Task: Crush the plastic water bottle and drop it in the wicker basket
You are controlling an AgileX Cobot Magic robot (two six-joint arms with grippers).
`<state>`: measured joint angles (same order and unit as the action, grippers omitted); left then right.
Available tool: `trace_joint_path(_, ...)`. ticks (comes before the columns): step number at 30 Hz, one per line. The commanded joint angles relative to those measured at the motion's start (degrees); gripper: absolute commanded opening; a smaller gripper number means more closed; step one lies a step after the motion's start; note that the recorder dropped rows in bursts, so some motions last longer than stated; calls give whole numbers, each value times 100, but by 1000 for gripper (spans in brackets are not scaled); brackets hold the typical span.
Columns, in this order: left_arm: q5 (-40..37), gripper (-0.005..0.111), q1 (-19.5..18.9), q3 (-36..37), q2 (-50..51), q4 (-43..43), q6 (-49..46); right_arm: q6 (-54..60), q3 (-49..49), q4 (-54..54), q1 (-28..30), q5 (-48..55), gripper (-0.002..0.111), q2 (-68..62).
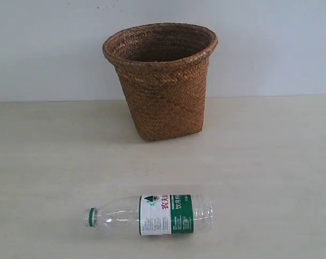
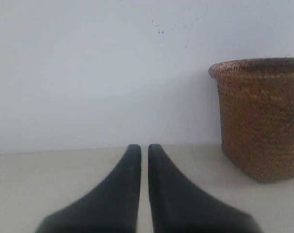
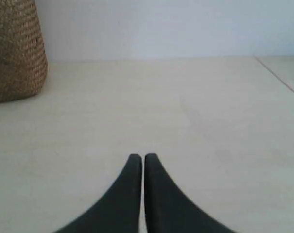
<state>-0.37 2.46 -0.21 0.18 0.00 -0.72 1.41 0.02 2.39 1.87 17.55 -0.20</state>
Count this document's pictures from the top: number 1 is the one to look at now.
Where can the clear plastic water bottle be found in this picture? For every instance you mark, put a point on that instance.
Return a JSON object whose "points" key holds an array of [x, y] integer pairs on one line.
{"points": [[153, 215]]}

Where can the brown woven wicker basket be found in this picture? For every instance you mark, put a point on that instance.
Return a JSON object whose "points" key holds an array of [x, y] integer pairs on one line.
{"points": [[162, 69]]}

